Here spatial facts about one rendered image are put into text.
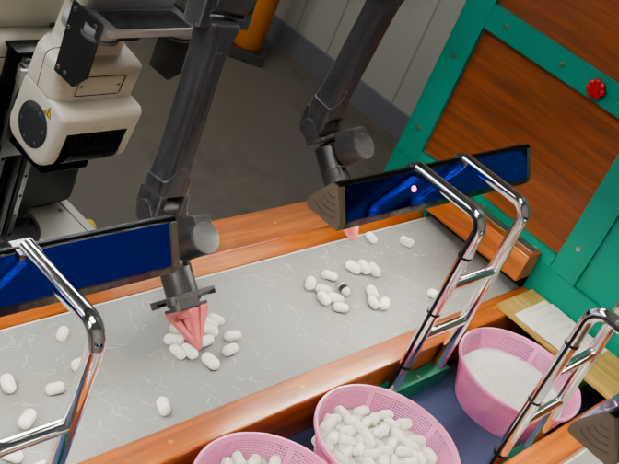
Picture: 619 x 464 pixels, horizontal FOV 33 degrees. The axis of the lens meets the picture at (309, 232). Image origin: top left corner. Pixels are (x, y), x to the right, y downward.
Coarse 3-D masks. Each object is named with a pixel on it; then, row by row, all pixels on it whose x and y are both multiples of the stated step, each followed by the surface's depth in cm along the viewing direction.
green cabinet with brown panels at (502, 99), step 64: (512, 0) 232; (576, 0) 222; (448, 64) 244; (512, 64) 235; (576, 64) 224; (448, 128) 249; (512, 128) 237; (576, 128) 227; (576, 192) 230; (576, 256) 231
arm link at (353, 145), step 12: (312, 120) 216; (312, 132) 216; (348, 132) 213; (360, 132) 213; (312, 144) 217; (336, 144) 215; (348, 144) 212; (360, 144) 212; (372, 144) 215; (336, 156) 215; (348, 156) 213; (360, 156) 212
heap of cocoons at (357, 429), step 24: (336, 408) 184; (360, 408) 186; (336, 432) 178; (360, 432) 181; (384, 432) 183; (408, 432) 188; (336, 456) 173; (360, 456) 177; (384, 456) 177; (408, 456) 181; (432, 456) 182
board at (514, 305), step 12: (504, 300) 229; (516, 300) 231; (528, 300) 233; (540, 300) 235; (504, 312) 227; (516, 312) 227; (540, 336) 222; (552, 348) 221; (600, 360) 223; (612, 360) 225; (588, 372) 218; (600, 372) 219; (612, 372) 221; (600, 384) 216; (612, 384) 217; (612, 396) 213
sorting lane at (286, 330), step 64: (320, 256) 223; (384, 256) 233; (448, 256) 244; (64, 320) 176; (128, 320) 182; (256, 320) 196; (320, 320) 204; (384, 320) 212; (0, 384) 159; (64, 384) 164; (128, 384) 169; (192, 384) 175; (256, 384) 181
